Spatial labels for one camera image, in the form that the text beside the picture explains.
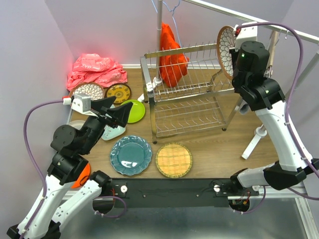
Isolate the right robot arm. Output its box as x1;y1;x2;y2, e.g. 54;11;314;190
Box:
229;41;319;195

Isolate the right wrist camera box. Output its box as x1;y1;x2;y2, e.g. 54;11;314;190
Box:
234;25;258;51

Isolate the lime green plate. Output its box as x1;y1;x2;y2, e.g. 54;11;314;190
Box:
121;100;146;123

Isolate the small floral brown-rim plate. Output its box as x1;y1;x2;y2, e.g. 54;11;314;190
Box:
69;82;105;100

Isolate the yellow patterned dark plate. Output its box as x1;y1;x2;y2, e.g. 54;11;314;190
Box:
106;84;132;104

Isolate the wooden clip hanger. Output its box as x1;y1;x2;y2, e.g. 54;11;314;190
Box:
265;30;281;78

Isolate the pale blue rectangular dish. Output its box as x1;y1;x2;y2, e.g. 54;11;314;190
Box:
101;125;126;141

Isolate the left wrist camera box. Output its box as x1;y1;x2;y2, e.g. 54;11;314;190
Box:
62;93;94;116

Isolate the grey hanging towel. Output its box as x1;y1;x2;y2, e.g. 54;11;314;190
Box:
239;103;250;115

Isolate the steel two-tier dish rack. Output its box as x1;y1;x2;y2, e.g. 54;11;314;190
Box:
140;43;242;144

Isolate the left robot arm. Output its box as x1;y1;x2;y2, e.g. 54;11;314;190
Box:
7;94;133;239

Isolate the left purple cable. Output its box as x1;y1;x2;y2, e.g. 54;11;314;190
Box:
17;98;65;239

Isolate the white ringed grey plate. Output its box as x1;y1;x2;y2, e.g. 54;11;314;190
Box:
68;120;85;130

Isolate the white clothes rack frame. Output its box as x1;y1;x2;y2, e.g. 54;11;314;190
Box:
138;0;319;160

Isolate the teal scalloped plate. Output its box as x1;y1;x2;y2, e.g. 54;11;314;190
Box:
110;135;153;176

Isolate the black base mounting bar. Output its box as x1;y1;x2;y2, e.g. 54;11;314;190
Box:
102;178;259;209

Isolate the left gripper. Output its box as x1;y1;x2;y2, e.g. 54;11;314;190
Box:
80;96;134;154

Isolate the large floral brown-rim plate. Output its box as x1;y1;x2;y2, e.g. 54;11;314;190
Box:
216;26;235;80

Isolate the woven bamboo tray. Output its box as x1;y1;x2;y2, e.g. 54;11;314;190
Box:
156;143;193;179

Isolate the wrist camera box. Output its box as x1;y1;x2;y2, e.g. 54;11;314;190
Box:
234;25;258;51
62;93;94;116

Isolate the orange cloth on hanger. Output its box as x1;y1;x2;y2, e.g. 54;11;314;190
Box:
159;23;189;88

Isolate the blue wire hanger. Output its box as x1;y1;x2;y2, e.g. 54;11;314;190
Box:
151;0;181;45

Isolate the orange plate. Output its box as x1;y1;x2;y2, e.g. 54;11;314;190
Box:
71;163;91;189

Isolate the pink plastic bag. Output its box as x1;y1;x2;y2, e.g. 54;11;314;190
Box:
66;53;128;91

